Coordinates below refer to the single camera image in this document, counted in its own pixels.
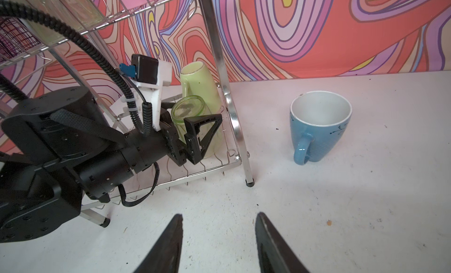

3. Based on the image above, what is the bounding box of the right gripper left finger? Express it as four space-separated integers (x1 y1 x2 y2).
134 214 183 273

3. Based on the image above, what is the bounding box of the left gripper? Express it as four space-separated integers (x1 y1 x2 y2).
160 109 223 167

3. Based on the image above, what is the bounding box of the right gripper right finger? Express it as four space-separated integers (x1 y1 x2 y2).
255 212 309 273

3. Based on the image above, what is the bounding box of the green transparent cup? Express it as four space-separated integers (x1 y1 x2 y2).
171 95 223 164
24 0 104 32

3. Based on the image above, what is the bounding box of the light green ceramic mug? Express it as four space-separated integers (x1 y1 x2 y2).
180 61 222 113

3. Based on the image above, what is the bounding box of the steel two-tier dish rack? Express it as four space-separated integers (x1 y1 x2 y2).
0 0 256 228

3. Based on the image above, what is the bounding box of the blue ceramic mug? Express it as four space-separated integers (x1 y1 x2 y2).
290 91 353 166

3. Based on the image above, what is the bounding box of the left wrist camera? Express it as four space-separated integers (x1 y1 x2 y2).
119 54 173 134

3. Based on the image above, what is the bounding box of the black wire basket left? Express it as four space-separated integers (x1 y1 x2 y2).
1 18 41 63

